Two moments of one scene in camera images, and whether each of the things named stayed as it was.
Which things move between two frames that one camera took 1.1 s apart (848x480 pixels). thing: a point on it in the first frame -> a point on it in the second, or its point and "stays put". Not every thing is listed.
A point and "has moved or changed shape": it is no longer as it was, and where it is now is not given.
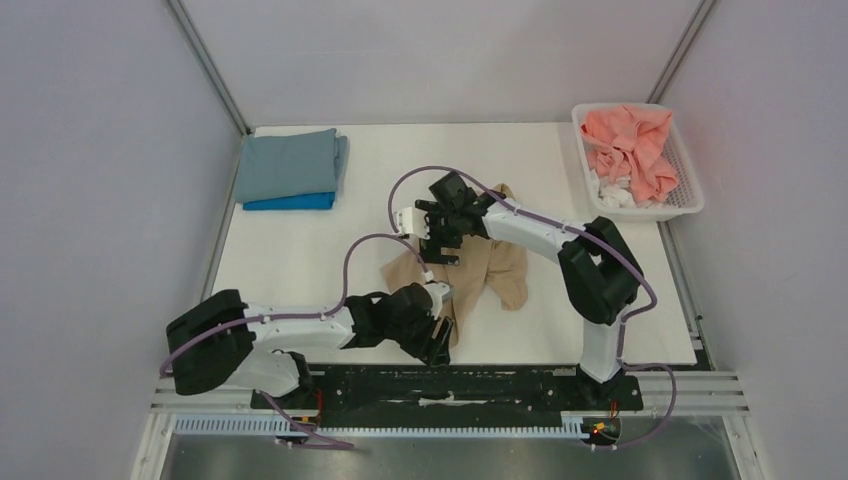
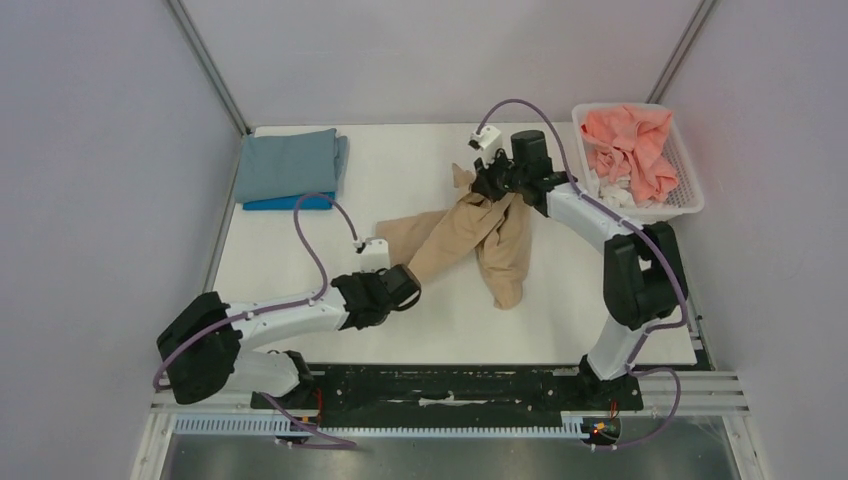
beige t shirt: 486,265 has moved or changed shape
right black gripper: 439,225 -> 490,183
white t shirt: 616,192 stays put
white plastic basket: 637,161 stays put
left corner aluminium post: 210,67 stays put
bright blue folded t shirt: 309,201 stays put
